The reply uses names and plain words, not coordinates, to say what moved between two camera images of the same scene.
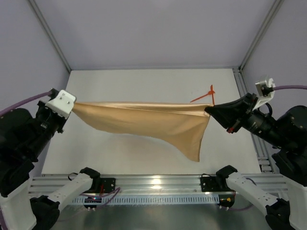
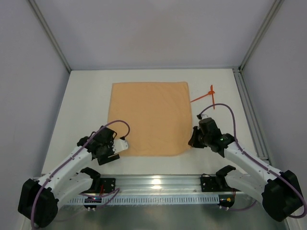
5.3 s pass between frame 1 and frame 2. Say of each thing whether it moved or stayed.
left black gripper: moved
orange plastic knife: stayed
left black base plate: stayed
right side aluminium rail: stayed
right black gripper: moved
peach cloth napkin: moved
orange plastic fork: stayed
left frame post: stayed
